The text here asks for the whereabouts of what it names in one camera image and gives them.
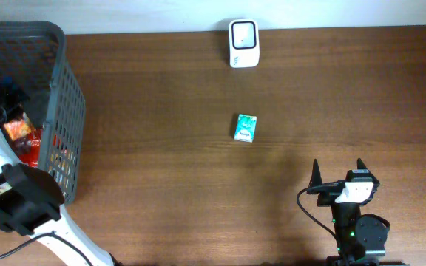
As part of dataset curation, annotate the red candy bag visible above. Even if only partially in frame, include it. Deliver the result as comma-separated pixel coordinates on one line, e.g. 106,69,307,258
14,129,44,168

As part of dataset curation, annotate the green tissue pack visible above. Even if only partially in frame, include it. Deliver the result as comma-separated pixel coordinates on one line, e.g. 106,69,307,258
234,114,257,143

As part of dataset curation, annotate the orange tissue pack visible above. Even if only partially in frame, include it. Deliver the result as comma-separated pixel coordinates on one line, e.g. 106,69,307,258
3,118,33,140

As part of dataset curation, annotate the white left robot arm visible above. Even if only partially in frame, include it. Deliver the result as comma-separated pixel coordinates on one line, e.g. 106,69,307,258
0,85,118,265

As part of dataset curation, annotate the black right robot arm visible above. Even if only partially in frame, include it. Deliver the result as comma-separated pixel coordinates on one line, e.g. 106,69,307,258
305,159,390,265

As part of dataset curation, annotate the white barcode scanner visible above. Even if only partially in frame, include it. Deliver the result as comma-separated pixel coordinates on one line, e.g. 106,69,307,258
228,19,260,68

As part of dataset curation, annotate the grey plastic mesh basket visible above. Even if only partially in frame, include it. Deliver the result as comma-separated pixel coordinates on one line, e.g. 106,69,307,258
0,21,86,205

